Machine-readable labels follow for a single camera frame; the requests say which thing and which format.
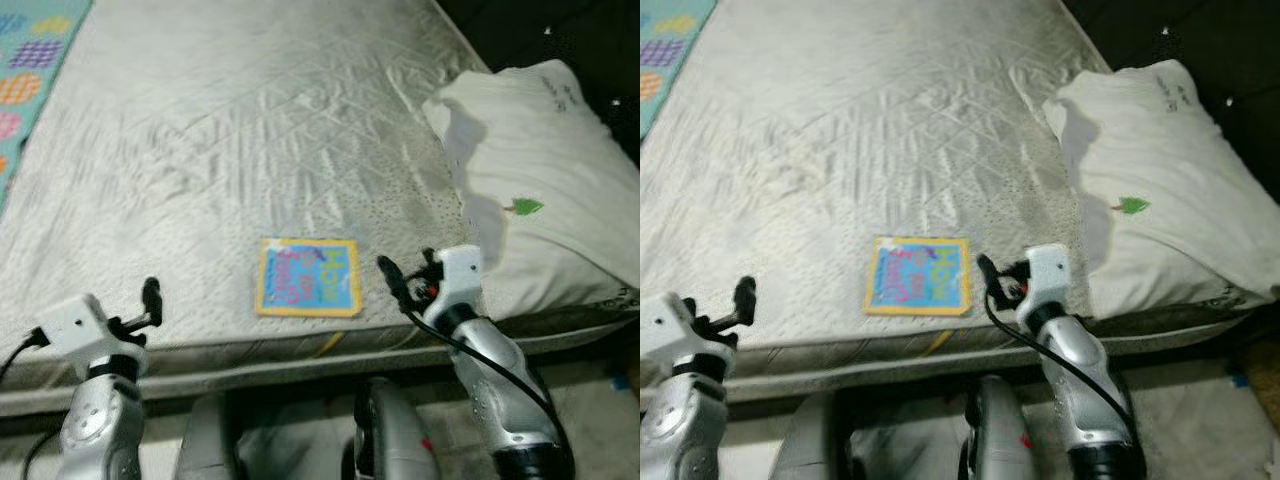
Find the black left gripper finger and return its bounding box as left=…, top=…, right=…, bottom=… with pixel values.
left=140, top=276, right=165, bottom=330
left=732, top=274, right=759, bottom=330

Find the blue children's picture book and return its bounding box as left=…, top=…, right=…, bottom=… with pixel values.
left=863, top=234, right=973, bottom=317
left=253, top=236, right=362, bottom=319

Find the white pillow with green print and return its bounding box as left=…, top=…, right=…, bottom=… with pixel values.
left=421, top=59, right=641, bottom=323
left=1042, top=59, right=1280, bottom=323

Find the teal blanket with colourful patches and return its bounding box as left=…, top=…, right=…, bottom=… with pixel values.
left=640, top=0, right=719, bottom=143
left=0, top=0, right=94, bottom=213

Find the silver left robot leg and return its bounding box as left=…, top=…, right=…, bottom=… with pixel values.
left=769, top=390, right=843, bottom=480
left=174, top=393, right=243, bottom=480

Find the silver robot leg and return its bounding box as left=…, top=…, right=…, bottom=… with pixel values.
left=769, top=390, right=843, bottom=480
left=954, top=374, right=1043, bottom=480
left=174, top=393, right=243, bottom=480
left=339, top=374, right=443, bottom=480

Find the silver right robot leg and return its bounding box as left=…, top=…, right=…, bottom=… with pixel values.
left=954, top=374, right=1043, bottom=480
left=339, top=374, right=443, bottom=480

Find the white patterned mattress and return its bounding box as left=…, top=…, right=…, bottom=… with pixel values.
left=0, top=0, right=641, bottom=418
left=640, top=0, right=1280, bottom=408

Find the black tufted headboard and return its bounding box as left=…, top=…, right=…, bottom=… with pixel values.
left=1059, top=0, right=1280, bottom=168
left=434, top=0, right=641, bottom=168

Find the brown floor mat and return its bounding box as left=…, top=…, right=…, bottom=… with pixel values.
left=1234, top=333, right=1280, bottom=403

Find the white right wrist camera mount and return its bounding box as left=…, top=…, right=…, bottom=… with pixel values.
left=427, top=244, right=486, bottom=325
left=1021, top=242, right=1074, bottom=321

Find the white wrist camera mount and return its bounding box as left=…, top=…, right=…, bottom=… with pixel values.
left=1021, top=242, right=1074, bottom=321
left=29, top=292, right=147, bottom=378
left=427, top=244, right=486, bottom=325
left=640, top=291, right=737, bottom=378

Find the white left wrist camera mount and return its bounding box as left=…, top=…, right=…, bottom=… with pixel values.
left=640, top=291, right=737, bottom=378
left=29, top=292, right=147, bottom=378

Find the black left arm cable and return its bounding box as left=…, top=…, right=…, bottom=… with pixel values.
left=0, top=328, right=63, bottom=480

